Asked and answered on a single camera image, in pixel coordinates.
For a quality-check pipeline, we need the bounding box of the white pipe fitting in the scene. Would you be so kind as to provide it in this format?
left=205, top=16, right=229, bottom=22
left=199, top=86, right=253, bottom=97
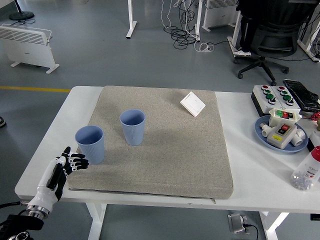
left=289, top=127, right=308, bottom=147
left=259, top=122, right=274, bottom=138

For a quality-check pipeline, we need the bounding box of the white green-red switch box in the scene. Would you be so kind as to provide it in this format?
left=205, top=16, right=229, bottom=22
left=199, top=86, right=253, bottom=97
left=268, top=107, right=301, bottom=129

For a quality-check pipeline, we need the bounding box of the beige red-button switch box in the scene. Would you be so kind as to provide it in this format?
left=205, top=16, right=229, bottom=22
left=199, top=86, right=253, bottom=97
left=266, top=119, right=298, bottom=150

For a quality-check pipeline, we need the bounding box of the grey-brown cushion mat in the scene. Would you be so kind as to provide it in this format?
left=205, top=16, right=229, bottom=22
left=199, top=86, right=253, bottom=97
left=66, top=85, right=235, bottom=201

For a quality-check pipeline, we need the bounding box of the black adapter cable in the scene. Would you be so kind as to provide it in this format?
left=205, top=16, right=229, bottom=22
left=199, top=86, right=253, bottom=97
left=244, top=223, right=260, bottom=240

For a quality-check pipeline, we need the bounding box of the white four-button control box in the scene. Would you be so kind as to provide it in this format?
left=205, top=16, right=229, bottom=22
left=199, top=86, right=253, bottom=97
left=271, top=85, right=302, bottom=113

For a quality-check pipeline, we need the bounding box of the white wall switch panel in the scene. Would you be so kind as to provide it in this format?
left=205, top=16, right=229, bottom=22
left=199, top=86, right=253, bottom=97
left=179, top=91, right=207, bottom=118

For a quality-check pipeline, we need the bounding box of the white panel heater with handle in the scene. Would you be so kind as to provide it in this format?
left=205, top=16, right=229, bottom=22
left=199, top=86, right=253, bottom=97
left=0, top=23, right=60, bottom=74

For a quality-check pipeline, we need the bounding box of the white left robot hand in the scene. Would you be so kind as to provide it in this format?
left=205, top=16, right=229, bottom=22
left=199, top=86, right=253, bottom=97
left=29, top=146, right=90, bottom=210

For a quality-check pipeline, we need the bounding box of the grey power adapter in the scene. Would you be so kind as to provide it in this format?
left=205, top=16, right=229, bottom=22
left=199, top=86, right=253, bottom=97
left=227, top=212, right=251, bottom=235

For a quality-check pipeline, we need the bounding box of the person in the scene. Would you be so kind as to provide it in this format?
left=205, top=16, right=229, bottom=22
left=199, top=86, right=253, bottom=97
left=233, top=0, right=256, bottom=57

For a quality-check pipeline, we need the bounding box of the clear red-capped screw bottle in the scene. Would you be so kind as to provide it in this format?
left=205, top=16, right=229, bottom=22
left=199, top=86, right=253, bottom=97
left=289, top=145, right=320, bottom=192

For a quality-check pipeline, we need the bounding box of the white small box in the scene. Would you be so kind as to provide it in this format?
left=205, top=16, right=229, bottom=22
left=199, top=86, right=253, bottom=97
left=308, top=131, right=320, bottom=151

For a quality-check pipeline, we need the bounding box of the blue round plate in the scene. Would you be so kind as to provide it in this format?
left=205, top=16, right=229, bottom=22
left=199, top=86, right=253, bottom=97
left=254, top=115, right=310, bottom=154

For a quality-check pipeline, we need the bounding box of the blue ribbed plastic cup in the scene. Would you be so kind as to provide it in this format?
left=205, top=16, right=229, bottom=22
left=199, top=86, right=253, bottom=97
left=74, top=125, right=106, bottom=165
left=119, top=109, right=146, bottom=147

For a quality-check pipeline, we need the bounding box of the black office chair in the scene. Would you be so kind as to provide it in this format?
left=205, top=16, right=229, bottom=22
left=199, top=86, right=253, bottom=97
left=236, top=14, right=301, bottom=86

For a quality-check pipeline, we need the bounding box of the white desk leg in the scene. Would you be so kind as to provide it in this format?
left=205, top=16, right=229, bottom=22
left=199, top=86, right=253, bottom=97
left=125, top=0, right=138, bottom=39
left=194, top=0, right=202, bottom=42

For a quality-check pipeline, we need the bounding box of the white power strip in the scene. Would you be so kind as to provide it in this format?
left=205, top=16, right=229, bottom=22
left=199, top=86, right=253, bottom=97
left=193, top=41, right=215, bottom=53

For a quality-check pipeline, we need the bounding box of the white desk foot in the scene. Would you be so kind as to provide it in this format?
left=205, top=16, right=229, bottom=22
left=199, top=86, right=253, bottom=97
left=227, top=9, right=251, bottom=60
left=297, top=0, right=320, bottom=63

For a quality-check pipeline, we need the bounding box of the black fan stand base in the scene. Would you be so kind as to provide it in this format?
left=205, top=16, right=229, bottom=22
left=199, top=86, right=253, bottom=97
left=8, top=0, right=35, bottom=21

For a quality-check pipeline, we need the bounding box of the white table leg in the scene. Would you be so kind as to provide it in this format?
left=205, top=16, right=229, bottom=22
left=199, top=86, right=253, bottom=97
left=86, top=201, right=108, bottom=240
left=259, top=211, right=291, bottom=240

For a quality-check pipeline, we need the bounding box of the white three-button control box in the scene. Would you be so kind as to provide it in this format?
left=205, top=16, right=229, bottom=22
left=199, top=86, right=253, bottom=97
left=251, top=84, right=286, bottom=117

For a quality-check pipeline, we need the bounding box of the black cable bundle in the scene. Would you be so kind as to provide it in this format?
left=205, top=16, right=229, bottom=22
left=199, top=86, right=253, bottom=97
left=163, top=0, right=201, bottom=50

